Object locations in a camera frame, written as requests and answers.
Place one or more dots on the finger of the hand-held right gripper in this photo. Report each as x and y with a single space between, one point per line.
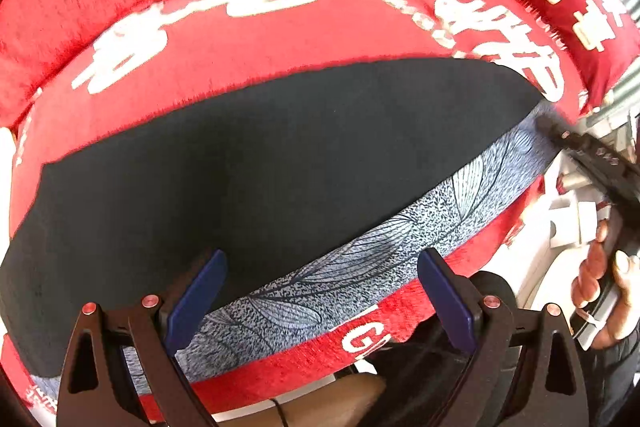
570 139

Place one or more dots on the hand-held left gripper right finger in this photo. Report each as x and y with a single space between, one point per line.
445 302

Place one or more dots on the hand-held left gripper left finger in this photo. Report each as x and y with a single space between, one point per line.
196 297

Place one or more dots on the black pants with grey lining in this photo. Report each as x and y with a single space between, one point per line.
250 182

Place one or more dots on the person's right hand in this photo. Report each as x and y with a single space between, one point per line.
590 272

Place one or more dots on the white box-shaped object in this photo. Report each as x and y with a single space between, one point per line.
570 227

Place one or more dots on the black glossy object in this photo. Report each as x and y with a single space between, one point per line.
400 372

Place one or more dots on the person's dark clothing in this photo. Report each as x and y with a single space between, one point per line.
615 387

